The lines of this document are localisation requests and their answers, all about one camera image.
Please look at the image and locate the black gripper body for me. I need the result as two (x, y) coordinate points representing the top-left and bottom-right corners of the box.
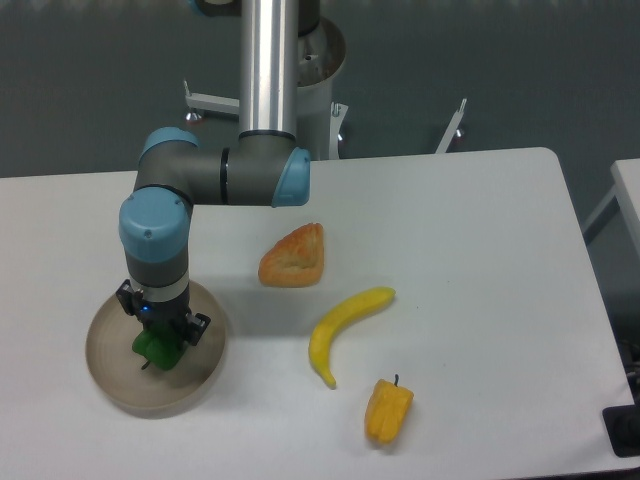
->
(135, 287), (191, 336)

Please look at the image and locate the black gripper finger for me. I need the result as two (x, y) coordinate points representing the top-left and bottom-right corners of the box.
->
(177, 311), (210, 346)
(115, 279), (143, 316)

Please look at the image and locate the green toy bell pepper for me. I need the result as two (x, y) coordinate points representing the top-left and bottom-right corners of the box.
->
(132, 326), (185, 371)

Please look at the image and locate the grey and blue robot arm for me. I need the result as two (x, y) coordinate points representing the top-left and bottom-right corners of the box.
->
(116, 1), (310, 346)

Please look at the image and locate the round beige plate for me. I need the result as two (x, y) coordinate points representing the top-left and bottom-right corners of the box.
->
(85, 281), (227, 418)

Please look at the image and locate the yellow toy bell pepper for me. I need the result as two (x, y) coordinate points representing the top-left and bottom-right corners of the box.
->
(364, 374), (414, 445)

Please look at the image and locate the orange toy croissant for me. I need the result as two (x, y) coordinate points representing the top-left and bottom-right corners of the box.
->
(258, 223), (325, 288)

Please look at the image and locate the yellow toy banana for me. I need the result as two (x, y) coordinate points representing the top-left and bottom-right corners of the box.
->
(308, 286), (396, 389)

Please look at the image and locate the black box at table edge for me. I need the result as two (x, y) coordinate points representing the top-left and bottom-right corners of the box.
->
(602, 405), (639, 458)

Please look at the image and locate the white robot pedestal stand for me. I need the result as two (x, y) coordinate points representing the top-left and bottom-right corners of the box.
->
(180, 14), (468, 169)

